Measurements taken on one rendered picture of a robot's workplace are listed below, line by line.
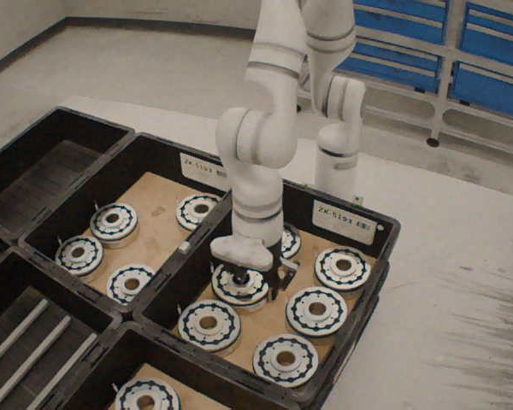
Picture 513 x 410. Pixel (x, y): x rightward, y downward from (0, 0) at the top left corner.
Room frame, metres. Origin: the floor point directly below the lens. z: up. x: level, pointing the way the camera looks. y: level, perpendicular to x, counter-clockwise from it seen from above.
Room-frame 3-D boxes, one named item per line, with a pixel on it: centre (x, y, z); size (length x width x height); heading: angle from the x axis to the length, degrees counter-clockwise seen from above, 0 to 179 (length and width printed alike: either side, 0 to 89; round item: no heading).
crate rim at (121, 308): (0.67, 0.23, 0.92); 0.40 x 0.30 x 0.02; 150
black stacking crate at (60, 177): (0.82, 0.49, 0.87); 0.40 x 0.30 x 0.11; 150
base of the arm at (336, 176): (0.86, -0.17, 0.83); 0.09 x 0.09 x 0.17; 79
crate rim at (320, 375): (0.52, -0.03, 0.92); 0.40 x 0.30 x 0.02; 150
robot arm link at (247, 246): (0.52, 0.01, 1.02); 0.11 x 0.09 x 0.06; 157
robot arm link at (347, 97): (0.86, -0.18, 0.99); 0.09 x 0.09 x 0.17; 67
